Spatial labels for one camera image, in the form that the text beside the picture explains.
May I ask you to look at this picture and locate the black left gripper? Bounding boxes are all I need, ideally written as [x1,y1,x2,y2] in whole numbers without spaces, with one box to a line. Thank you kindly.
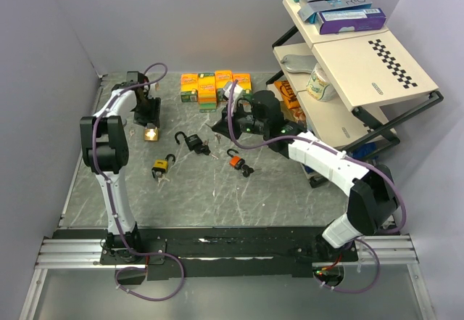
[134,96,162,128]

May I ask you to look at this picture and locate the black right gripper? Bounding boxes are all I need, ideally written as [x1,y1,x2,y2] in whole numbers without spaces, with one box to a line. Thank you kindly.
[212,99,268,142]

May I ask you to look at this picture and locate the silver key ring keys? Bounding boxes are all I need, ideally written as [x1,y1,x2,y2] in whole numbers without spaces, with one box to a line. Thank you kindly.
[205,123,221,144]

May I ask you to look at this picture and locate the large brass padlock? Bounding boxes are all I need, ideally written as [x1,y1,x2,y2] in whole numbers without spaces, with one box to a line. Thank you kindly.
[144,123,159,142]

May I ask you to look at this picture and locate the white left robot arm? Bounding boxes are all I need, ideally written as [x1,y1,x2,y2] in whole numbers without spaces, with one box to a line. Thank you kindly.
[80,71,161,263]

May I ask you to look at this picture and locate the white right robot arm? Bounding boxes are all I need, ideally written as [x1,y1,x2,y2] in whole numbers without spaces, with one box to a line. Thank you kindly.
[212,82,405,261]

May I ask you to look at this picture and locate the black padlock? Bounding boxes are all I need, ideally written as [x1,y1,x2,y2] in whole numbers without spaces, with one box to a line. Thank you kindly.
[174,131,218,160]

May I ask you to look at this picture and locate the orange padlock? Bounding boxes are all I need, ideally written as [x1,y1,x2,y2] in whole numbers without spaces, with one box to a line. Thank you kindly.
[226,148,260,178]

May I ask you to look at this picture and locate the orange sponge pack stack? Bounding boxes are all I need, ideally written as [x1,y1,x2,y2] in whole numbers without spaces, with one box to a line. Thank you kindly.
[180,70,253,112]

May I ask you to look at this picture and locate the yellow padlock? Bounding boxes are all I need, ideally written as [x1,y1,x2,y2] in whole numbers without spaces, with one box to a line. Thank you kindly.
[151,154,176,184]

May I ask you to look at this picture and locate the orange snack bag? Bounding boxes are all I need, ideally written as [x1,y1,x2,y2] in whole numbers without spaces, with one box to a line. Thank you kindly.
[273,81,307,128]

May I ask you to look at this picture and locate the silver foil pouch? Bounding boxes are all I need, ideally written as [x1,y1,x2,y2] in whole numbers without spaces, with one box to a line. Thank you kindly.
[280,54,318,74]

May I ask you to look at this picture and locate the cream tiered shelf rack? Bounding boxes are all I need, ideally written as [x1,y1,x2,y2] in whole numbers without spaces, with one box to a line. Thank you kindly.
[266,0,444,160]

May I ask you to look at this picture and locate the blue bag under shelf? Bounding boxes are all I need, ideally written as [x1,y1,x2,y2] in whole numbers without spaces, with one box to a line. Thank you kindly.
[302,141,378,179]

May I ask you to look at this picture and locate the grey R.O.C.S. toothpaste box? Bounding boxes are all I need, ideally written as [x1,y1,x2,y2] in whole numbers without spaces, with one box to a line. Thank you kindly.
[297,0,372,23]

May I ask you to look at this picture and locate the purple toothpaste box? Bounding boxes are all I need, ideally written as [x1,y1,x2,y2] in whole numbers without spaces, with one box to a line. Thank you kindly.
[315,8,386,35]

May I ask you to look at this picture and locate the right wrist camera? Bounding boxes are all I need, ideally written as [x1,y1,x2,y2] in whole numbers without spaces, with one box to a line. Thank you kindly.
[222,81,244,101]

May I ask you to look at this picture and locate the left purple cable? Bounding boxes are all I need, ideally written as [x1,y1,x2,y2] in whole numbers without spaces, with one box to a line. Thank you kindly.
[92,62,186,303]

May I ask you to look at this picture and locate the purple cable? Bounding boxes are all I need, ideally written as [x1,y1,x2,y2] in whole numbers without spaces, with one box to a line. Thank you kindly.
[226,79,409,295]
[92,62,186,303]

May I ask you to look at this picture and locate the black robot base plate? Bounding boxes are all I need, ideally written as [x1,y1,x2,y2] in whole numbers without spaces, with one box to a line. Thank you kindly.
[51,226,380,285]

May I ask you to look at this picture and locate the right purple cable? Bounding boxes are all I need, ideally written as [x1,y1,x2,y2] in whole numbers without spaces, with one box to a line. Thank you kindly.
[226,79,409,295]

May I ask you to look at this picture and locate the aluminium rail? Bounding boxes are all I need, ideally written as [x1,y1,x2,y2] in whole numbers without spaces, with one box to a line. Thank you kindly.
[19,235,436,319]

